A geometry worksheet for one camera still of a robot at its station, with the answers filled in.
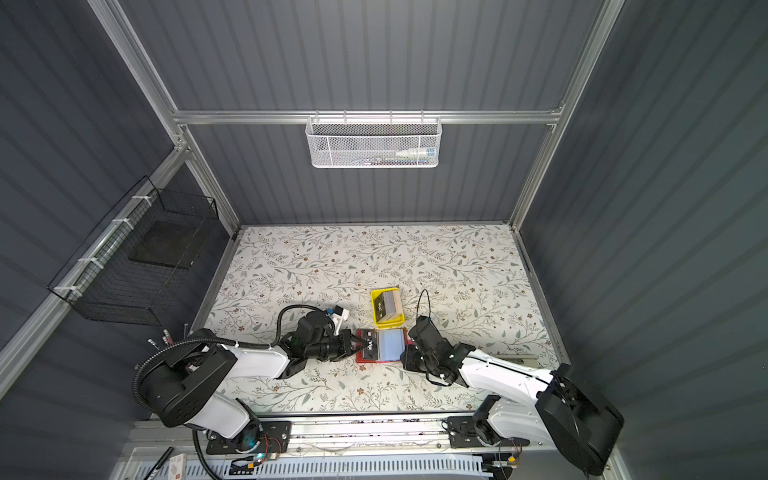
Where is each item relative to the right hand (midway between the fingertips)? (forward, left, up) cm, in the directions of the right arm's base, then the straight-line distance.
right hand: (405, 360), depth 85 cm
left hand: (+3, +10, +3) cm, 11 cm away
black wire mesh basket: (+11, +65, +28) cm, 71 cm away
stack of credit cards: (+17, +5, +2) cm, 18 cm away
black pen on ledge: (-25, +59, 0) cm, 64 cm away
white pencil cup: (0, +61, +15) cm, 63 cm away
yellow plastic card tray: (+12, +4, -1) cm, 13 cm away
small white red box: (-25, +54, +1) cm, 60 cm away
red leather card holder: (+6, +4, -1) cm, 7 cm away
